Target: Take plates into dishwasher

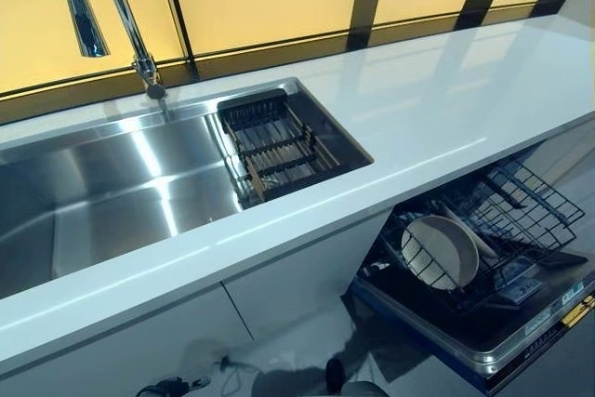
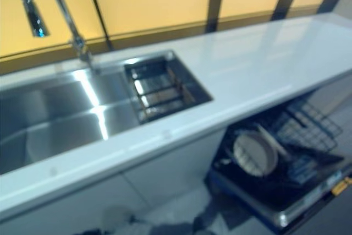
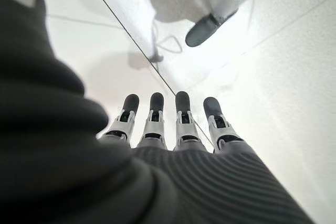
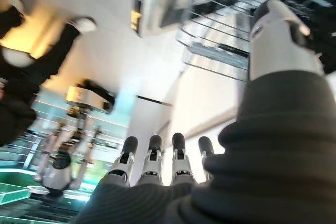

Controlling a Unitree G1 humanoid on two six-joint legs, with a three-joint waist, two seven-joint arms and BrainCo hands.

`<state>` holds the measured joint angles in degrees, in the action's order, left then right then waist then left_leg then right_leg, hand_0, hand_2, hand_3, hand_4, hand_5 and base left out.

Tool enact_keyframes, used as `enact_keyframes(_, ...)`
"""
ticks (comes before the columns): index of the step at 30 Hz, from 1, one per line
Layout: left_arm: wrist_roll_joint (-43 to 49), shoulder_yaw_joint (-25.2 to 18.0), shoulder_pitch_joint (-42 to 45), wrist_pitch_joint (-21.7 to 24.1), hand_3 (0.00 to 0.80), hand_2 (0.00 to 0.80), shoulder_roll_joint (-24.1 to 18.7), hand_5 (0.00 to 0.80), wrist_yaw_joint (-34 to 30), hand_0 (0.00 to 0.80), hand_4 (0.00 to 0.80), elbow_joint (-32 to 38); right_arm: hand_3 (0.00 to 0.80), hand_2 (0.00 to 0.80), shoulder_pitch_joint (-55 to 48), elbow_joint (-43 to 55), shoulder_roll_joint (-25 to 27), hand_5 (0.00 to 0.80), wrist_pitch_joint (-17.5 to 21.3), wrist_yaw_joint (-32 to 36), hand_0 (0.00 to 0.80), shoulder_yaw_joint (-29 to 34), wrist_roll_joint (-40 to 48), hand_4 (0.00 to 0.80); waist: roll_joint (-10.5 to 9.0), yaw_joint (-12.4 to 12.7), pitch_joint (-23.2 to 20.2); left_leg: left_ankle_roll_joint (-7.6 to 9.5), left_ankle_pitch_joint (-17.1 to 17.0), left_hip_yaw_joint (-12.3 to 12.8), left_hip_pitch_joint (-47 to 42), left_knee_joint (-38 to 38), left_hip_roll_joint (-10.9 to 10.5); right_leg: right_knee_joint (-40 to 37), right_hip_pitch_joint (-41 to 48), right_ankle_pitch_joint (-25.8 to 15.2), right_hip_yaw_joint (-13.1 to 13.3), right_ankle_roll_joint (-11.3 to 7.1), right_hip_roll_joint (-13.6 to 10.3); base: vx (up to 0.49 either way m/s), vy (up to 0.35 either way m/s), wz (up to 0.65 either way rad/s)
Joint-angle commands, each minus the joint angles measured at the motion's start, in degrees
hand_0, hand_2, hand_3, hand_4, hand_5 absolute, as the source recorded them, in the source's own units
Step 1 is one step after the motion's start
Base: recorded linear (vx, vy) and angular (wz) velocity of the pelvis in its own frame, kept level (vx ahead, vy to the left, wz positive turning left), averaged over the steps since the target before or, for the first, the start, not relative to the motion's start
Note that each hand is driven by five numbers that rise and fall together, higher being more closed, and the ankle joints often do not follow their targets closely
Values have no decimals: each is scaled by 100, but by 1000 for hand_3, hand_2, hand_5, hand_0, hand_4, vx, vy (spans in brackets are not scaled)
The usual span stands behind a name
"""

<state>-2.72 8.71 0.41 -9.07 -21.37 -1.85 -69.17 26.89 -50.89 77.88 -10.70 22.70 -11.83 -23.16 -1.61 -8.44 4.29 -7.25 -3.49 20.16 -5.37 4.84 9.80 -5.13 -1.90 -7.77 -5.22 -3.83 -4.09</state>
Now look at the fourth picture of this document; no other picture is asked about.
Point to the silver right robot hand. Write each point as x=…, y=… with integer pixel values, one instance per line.
x=262, y=155

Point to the boxy device on tripod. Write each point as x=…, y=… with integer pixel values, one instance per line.
x=89, y=95

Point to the person in grey shirt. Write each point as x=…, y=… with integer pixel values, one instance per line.
x=59, y=174

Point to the person in black clothes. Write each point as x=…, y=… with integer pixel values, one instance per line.
x=39, y=64

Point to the green table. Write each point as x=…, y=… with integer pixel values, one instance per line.
x=13, y=184

